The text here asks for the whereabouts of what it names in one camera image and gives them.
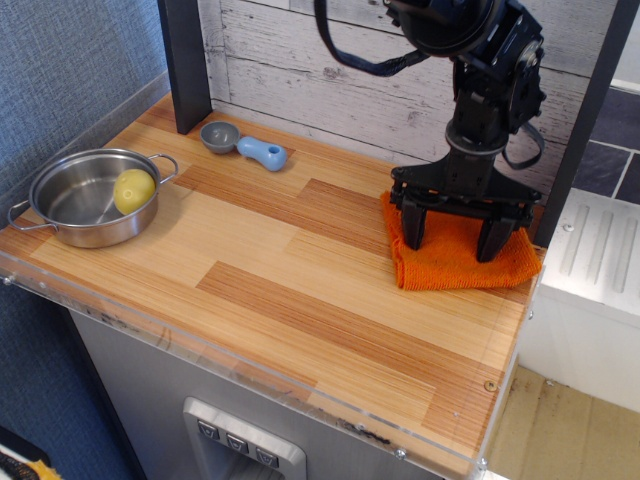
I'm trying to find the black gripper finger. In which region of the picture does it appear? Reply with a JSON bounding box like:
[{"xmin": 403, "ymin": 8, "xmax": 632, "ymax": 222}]
[
  {"xmin": 401, "ymin": 200, "xmax": 427, "ymax": 250},
  {"xmin": 476, "ymin": 219, "xmax": 515, "ymax": 263}
]

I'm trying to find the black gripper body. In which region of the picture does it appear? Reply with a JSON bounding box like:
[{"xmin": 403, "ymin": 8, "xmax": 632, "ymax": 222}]
[{"xmin": 391, "ymin": 134, "xmax": 541, "ymax": 230}]

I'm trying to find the orange knitted cloth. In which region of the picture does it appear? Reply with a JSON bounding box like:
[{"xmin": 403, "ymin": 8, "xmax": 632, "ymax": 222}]
[{"xmin": 380, "ymin": 191, "xmax": 542, "ymax": 291}]

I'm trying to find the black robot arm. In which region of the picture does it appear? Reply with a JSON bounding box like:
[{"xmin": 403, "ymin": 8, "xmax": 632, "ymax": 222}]
[{"xmin": 388, "ymin": 1, "xmax": 546, "ymax": 263}]

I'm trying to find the white ribbed side unit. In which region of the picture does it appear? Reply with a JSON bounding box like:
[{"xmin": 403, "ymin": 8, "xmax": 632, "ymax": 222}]
[{"xmin": 519, "ymin": 189, "xmax": 639, "ymax": 411}]

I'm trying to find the grey and blue scoop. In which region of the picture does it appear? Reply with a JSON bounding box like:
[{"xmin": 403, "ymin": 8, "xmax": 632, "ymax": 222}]
[{"xmin": 200, "ymin": 121, "xmax": 288, "ymax": 172}]

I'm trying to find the yellow toy potato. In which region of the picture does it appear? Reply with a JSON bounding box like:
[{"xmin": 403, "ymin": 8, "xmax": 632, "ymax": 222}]
[{"xmin": 113, "ymin": 169, "xmax": 156, "ymax": 215}]

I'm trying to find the silver dispenser button panel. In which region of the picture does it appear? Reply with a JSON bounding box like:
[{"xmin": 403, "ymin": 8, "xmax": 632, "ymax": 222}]
[{"xmin": 183, "ymin": 397, "xmax": 308, "ymax": 479}]

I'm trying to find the clear acrylic table guard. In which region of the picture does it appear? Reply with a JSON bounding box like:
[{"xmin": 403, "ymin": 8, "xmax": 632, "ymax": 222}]
[{"xmin": 1, "ymin": 238, "xmax": 535, "ymax": 479}]

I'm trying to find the stainless steel pot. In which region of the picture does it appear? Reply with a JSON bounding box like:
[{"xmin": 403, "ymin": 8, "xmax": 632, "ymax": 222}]
[{"xmin": 7, "ymin": 148, "xmax": 179, "ymax": 248}]

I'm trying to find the black and yellow object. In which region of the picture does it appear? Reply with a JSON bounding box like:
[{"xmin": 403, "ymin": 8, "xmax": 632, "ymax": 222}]
[{"xmin": 1, "ymin": 427, "xmax": 62, "ymax": 480}]

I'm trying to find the black braided cable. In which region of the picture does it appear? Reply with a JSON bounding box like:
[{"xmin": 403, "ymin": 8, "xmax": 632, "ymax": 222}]
[{"xmin": 313, "ymin": 0, "xmax": 431, "ymax": 79}]

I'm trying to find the dark right frame post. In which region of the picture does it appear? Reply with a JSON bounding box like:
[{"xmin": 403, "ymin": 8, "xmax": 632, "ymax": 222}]
[{"xmin": 534, "ymin": 0, "xmax": 639, "ymax": 248}]

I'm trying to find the dark frame post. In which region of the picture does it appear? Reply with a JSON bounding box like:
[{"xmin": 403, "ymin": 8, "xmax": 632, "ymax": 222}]
[
  {"xmin": 157, "ymin": 0, "xmax": 212, "ymax": 134},
  {"xmin": 534, "ymin": 0, "xmax": 639, "ymax": 248}
]

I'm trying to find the dark left frame post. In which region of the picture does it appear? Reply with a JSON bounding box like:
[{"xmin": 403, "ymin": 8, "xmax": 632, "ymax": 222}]
[{"xmin": 157, "ymin": 0, "xmax": 212, "ymax": 134}]

